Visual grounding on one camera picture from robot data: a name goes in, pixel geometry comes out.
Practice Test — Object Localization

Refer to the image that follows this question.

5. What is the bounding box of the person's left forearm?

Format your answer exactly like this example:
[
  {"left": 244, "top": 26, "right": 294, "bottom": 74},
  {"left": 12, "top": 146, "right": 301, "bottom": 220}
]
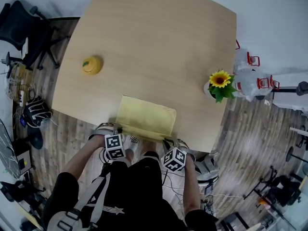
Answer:
[{"left": 59, "top": 136, "right": 108, "bottom": 178}]

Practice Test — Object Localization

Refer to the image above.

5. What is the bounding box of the black marble round table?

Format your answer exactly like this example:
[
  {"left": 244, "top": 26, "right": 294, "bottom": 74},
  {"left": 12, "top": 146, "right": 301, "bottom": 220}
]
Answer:
[{"left": 0, "top": 118, "right": 20, "bottom": 179}]

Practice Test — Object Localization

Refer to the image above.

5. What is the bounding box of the yellow cloth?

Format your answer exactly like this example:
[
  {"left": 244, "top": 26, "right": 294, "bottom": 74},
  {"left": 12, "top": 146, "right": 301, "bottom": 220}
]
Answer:
[{"left": 115, "top": 95, "right": 177, "bottom": 143}]

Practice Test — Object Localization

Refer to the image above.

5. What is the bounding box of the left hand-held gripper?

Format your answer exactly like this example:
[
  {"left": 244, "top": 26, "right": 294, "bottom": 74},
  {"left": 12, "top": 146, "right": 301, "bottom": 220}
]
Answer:
[{"left": 88, "top": 122, "right": 127, "bottom": 160}]

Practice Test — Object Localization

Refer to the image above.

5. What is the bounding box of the sunflower in white pot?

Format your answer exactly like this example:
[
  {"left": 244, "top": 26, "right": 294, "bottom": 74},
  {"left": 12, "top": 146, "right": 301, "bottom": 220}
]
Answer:
[{"left": 203, "top": 69, "right": 238, "bottom": 103}]

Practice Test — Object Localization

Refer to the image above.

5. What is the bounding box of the grey white floor device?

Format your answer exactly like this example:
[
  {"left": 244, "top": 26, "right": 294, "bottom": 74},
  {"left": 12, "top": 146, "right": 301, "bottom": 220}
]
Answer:
[{"left": 193, "top": 152, "right": 220, "bottom": 184}]

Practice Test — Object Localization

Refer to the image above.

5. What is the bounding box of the wire basket with cables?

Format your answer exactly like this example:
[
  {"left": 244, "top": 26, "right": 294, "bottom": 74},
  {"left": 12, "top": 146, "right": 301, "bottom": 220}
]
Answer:
[{"left": 5, "top": 63, "right": 27, "bottom": 98}]

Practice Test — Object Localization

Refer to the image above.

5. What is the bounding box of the person's right forearm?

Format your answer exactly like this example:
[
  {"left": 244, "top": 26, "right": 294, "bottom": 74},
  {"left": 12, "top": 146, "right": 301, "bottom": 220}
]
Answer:
[{"left": 182, "top": 156, "right": 202, "bottom": 214}]

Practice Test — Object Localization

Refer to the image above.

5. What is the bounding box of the checkered shoe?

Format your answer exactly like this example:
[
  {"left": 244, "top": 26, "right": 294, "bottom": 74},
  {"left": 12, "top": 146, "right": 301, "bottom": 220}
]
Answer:
[{"left": 129, "top": 135, "right": 140, "bottom": 151}]

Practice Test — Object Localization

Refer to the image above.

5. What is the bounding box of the black router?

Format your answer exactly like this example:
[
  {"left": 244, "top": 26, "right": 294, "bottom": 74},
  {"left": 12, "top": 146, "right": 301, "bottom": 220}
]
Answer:
[{"left": 1, "top": 51, "right": 14, "bottom": 79}]

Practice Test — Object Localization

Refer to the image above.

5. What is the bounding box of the black folding stand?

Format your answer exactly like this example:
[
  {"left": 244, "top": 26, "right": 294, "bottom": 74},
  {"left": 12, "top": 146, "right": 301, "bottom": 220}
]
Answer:
[{"left": 243, "top": 166, "right": 303, "bottom": 208}]

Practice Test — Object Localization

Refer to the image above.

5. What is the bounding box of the black office chair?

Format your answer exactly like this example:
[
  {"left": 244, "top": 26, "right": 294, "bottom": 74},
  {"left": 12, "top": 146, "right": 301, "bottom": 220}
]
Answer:
[{"left": 0, "top": 0, "right": 70, "bottom": 72}]

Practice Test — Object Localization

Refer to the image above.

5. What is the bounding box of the black white striped bag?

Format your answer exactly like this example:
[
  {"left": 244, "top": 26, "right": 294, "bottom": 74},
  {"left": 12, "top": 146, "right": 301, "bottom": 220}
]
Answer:
[{"left": 23, "top": 97, "right": 53, "bottom": 129}]

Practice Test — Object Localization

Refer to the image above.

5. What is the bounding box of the white floor cable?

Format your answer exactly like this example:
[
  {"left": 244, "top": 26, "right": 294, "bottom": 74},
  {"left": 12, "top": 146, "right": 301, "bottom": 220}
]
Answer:
[{"left": 211, "top": 192, "right": 244, "bottom": 199}]

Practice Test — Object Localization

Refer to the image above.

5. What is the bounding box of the black round-base stool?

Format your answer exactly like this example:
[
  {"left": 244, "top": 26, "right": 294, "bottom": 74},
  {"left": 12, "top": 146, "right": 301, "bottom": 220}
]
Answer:
[{"left": 286, "top": 146, "right": 308, "bottom": 165}]

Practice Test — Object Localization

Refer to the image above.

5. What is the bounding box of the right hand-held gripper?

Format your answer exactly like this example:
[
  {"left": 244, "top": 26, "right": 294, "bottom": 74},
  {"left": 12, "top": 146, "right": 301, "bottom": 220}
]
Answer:
[{"left": 160, "top": 138, "right": 196, "bottom": 172}]

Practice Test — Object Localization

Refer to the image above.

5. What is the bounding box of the white shelf frame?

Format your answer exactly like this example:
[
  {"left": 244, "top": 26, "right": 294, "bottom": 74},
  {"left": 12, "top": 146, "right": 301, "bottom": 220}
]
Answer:
[{"left": 290, "top": 126, "right": 308, "bottom": 138}]

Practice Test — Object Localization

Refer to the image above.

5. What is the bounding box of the black coat rack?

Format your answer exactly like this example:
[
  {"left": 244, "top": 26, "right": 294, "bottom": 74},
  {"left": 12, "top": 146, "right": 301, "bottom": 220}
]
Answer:
[{"left": 255, "top": 81, "right": 308, "bottom": 101}]

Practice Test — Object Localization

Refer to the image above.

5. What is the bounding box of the black round stand base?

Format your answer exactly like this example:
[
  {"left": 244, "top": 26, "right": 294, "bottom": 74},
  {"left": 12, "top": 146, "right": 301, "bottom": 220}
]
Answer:
[{"left": 28, "top": 132, "right": 44, "bottom": 150}]

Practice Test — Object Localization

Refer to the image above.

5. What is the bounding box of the grey strap bag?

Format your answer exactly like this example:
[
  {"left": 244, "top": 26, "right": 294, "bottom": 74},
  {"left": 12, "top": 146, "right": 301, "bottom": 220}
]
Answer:
[{"left": 47, "top": 152, "right": 159, "bottom": 231}]

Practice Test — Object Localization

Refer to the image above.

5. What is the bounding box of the person's bare leg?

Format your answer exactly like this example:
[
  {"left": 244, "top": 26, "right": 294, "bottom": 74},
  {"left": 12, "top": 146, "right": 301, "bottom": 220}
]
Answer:
[{"left": 126, "top": 149, "right": 142, "bottom": 166}]

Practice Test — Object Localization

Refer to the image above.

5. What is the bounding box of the grey box device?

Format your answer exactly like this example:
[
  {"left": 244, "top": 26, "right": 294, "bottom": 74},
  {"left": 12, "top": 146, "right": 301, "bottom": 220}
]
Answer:
[{"left": 15, "top": 150, "right": 32, "bottom": 175}]

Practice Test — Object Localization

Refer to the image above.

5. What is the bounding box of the person's black clothing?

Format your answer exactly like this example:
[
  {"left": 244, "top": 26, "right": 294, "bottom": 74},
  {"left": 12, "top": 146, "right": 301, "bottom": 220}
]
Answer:
[{"left": 40, "top": 152, "right": 218, "bottom": 231}]

